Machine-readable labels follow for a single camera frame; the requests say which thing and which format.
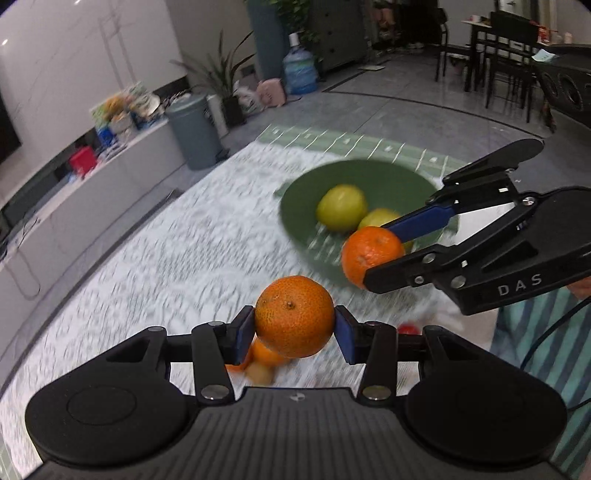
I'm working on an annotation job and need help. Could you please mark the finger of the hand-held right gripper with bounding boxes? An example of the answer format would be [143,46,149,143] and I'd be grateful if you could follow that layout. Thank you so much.
[381,140,544,244]
[364,203,539,295]

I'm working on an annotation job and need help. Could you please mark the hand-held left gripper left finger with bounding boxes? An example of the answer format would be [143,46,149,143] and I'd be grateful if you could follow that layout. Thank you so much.
[105,305,257,404]

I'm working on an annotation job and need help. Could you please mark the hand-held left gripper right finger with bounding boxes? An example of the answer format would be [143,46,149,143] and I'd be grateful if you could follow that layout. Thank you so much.
[335,305,496,402]

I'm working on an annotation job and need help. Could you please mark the orange mandarin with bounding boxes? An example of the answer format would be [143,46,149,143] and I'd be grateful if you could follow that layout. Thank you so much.
[255,275,335,359]
[341,226,406,291]
[225,336,291,372]

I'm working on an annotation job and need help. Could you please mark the green bowl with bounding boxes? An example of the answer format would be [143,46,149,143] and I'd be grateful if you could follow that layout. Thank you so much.
[276,158,460,289]

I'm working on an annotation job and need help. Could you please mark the yellow lemon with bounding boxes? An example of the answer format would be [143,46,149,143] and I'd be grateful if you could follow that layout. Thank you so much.
[316,185,369,232]
[358,208,415,254]

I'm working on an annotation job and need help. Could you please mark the white lace tablecloth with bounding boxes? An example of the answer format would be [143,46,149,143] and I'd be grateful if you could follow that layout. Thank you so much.
[0,138,499,480]

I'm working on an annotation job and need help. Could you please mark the person's striped teal clothing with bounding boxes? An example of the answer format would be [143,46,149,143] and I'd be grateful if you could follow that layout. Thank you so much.
[489,284,591,480]

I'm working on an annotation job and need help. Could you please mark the black furniture with round holes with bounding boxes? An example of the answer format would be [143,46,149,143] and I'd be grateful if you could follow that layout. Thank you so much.
[531,44,591,134]

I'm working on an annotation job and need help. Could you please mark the black dining chair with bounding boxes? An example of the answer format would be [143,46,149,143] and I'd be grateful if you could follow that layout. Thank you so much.
[485,11,543,123]
[434,7,485,93]

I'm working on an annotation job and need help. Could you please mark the blue water jug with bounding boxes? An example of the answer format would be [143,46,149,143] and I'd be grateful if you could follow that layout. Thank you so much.
[283,33,318,96]

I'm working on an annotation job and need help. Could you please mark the pink small appliance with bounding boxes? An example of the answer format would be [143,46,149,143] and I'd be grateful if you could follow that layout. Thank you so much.
[257,78,286,108]

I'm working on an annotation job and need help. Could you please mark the white low TV cabinet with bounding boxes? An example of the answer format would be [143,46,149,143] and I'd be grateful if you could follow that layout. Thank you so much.
[0,115,188,301]

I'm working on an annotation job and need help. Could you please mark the dining table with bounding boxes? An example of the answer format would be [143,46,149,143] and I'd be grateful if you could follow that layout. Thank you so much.
[459,16,555,93]

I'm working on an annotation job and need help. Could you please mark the dark grey drawer chest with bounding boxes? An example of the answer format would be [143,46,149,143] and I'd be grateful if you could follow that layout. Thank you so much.
[318,0,370,70]

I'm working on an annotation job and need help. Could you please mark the grey trash can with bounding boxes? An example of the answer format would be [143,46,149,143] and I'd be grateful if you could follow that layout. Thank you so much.
[165,93,225,171]

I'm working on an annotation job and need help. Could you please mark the white plastic bag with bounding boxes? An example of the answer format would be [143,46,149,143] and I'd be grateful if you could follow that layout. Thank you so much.
[233,83,259,114]

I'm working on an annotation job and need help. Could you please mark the potted plant in black pot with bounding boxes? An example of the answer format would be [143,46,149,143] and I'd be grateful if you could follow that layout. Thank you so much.
[171,32,257,127]

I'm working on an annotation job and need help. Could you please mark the red box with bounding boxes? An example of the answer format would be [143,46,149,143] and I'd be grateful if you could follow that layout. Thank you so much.
[69,147,99,178]

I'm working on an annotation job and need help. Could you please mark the large leafy green plant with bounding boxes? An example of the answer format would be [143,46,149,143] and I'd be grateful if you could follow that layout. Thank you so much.
[268,0,324,61]

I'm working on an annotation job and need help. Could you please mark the black television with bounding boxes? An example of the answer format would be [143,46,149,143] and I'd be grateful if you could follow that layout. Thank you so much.
[0,85,23,163]

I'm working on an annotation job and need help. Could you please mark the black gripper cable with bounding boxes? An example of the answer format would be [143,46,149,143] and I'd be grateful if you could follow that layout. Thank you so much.
[522,295,591,411]

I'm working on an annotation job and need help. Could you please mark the black hanging cable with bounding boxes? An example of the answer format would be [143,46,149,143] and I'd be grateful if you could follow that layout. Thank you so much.
[0,217,43,301]

